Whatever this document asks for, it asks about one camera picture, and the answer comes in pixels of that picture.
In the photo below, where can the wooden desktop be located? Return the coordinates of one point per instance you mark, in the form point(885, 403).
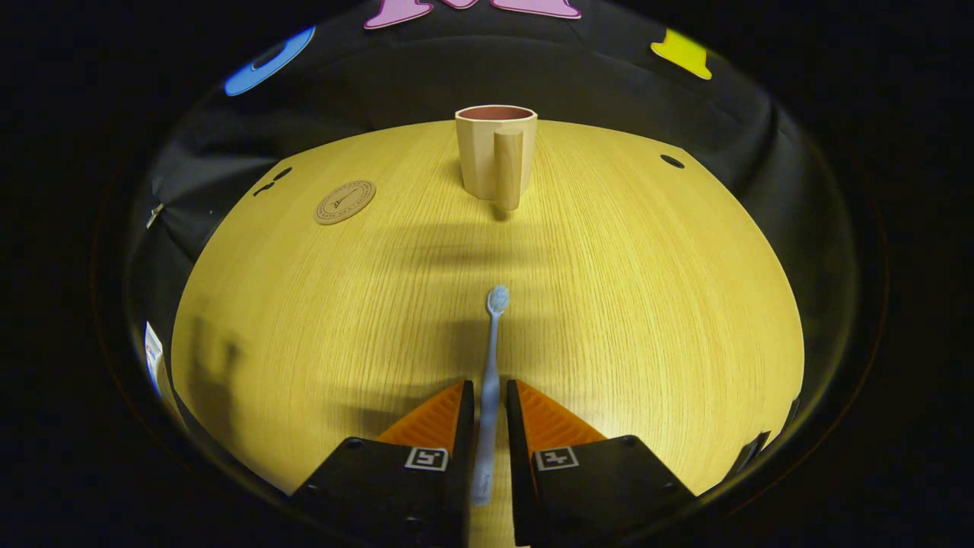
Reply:
point(647, 304)

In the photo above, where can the round cork coaster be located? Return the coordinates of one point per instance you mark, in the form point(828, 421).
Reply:
point(345, 202)

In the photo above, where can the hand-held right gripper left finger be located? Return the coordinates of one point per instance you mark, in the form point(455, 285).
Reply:
point(463, 434)

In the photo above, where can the pale blue toothbrush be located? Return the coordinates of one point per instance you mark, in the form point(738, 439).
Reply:
point(491, 380)

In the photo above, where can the white metal clip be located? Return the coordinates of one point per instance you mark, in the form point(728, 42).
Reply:
point(154, 215)

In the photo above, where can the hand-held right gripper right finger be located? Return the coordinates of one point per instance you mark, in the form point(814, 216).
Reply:
point(517, 434)

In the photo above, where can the white toothpaste tube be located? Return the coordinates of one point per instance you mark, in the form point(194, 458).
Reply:
point(153, 354)

